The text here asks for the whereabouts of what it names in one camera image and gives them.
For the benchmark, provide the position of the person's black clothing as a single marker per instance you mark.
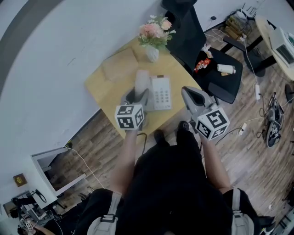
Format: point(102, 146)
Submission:
point(170, 183)

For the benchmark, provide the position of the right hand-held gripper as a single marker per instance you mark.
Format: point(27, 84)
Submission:
point(213, 121)

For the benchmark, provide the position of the white telephone base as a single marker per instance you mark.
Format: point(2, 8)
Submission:
point(162, 91)

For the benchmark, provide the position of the cardboard boxes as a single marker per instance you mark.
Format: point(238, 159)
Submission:
point(233, 25)

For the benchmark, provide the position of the white bottle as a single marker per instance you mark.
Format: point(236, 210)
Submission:
point(226, 68)

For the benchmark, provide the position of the white power adapter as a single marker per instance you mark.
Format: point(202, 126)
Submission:
point(242, 129)

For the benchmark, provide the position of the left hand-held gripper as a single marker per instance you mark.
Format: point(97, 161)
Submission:
point(128, 117)

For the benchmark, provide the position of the white shelf frame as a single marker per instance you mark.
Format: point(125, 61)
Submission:
point(50, 152)

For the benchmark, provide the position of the white telephone handset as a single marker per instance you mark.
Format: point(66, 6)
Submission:
point(142, 80)

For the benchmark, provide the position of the pink flower bouquet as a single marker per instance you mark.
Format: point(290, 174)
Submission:
point(154, 32)

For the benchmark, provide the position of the round table with black legs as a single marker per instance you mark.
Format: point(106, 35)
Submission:
point(264, 29)

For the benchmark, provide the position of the red snack packet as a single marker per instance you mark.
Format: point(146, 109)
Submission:
point(202, 65)

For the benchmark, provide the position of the black office chair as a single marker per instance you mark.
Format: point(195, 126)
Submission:
point(186, 36)

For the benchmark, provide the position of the white toaster oven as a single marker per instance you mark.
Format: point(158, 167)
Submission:
point(279, 43)

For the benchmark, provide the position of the person's black left shoe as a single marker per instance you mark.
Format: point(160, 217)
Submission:
point(159, 136)

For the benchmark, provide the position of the person's right forearm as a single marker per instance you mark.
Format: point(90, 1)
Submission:
point(213, 165)

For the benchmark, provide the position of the white router with black antennas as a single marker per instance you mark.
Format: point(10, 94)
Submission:
point(242, 15)

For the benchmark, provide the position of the person's black right shoe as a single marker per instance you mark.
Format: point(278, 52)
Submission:
point(183, 126)

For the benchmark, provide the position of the white ribbed vase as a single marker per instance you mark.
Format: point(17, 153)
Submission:
point(152, 54)

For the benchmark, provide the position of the person's left forearm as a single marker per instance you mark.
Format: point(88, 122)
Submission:
point(125, 160)

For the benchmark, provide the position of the person's black shoe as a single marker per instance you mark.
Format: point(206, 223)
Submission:
point(183, 126)
point(159, 136)

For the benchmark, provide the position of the white power strip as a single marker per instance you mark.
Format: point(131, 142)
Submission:
point(257, 91)

